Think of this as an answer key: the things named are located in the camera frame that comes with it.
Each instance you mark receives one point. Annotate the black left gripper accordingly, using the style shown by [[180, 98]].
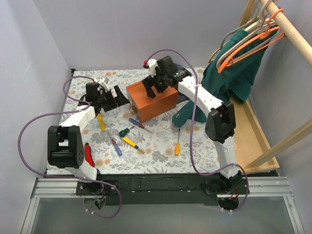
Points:
[[113, 98]]

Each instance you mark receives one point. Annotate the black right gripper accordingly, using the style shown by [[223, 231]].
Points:
[[151, 81]]

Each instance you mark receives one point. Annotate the orange wooden drawer box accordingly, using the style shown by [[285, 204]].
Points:
[[147, 108]]

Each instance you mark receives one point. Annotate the green stubby screwdriver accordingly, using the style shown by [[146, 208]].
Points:
[[124, 132]]

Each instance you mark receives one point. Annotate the yellow black screwdriver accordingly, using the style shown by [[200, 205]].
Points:
[[131, 143]]

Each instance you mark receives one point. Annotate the orange handle screwdriver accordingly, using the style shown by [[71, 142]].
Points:
[[177, 146]]

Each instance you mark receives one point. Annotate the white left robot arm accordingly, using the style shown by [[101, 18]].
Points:
[[65, 146]]

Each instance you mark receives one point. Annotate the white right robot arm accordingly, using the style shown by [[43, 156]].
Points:
[[220, 117]]

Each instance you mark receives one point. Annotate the yellow utility knife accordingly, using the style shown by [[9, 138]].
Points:
[[101, 122]]

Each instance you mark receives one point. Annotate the dark blue cloth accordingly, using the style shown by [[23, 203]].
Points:
[[181, 97]]

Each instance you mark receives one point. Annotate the floral patterned table mat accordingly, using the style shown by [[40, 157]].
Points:
[[197, 151]]

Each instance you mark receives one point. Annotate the red utility knife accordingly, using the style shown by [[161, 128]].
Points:
[[88, 154]]

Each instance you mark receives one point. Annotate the dark green garment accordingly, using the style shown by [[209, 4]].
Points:
[[235, 80]]

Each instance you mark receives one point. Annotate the wooden clothes rack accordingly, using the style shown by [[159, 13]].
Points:
[[282, 93]]

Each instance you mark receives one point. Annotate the beige clothes hanger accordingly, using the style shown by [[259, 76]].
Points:
[[259, 30]]

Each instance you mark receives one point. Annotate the orange clothes hanger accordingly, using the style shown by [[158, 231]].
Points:
[[277, 35]]

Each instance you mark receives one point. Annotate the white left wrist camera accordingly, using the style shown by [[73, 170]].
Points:
[[103, 83]]

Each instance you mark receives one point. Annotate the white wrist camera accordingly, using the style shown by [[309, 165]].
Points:
[[151, 65], [103, 83]]

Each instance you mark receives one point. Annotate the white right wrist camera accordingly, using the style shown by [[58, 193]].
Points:
[[151, 65]]

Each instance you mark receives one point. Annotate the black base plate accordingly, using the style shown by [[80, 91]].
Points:
[[148, 189]]

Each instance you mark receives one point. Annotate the aluminium rail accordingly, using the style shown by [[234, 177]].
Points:
[[66, 188]]

